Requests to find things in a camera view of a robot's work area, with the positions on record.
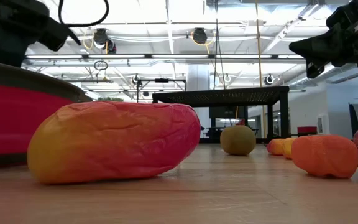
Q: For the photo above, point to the small yellow fruit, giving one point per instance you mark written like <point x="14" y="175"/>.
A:
<point x="288" y="148"/>

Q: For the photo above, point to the red yellow mango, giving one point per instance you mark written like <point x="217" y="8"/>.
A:
<point x="113" y="140"/>

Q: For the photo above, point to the black perforated metal shelf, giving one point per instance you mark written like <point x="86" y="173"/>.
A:
<point x="222" y="96"/>

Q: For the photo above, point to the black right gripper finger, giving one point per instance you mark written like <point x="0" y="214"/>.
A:
<point x="319" y="40"/>
<point x="322" y="55"/>

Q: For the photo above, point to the red bin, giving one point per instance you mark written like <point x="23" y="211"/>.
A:
<point x="307" y="130"/>

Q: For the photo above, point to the black monitor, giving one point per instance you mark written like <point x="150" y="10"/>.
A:
<point x="227" y="112"/>

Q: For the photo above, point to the black gantry frame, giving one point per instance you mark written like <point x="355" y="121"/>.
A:
<point x="162" y="80"/>

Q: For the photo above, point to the small red-orange toy fruit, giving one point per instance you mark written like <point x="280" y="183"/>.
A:
<point x="274" y="147"/>

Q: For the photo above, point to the brown kiwi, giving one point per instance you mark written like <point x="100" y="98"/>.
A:
<point x="238" y="141"/>

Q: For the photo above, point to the red collapsible bowl grey rim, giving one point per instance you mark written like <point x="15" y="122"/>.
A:
<point x="17" y="124"/>

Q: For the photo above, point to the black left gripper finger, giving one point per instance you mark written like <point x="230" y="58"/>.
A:
<point x="56" y="34"/>

